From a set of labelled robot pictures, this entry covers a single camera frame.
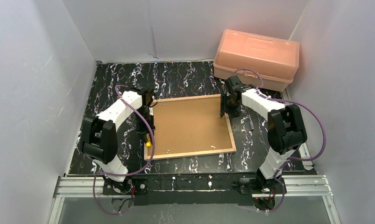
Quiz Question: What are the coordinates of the white wooden photo frame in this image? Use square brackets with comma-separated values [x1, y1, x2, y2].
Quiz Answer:
[144, 94, 236, 161]

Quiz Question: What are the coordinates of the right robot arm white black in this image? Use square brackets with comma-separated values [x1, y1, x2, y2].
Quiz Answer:
[220, 76, 307, 182]

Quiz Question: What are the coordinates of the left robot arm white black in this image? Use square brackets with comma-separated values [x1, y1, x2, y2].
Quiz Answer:
[80, 85, 158, 183]

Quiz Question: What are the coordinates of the pink plastic storage box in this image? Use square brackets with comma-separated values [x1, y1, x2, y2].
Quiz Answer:
[213, 29, 300, 92]

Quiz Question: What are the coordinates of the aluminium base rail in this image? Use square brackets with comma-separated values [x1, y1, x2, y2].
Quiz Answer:
[53, 175, 333, 198]

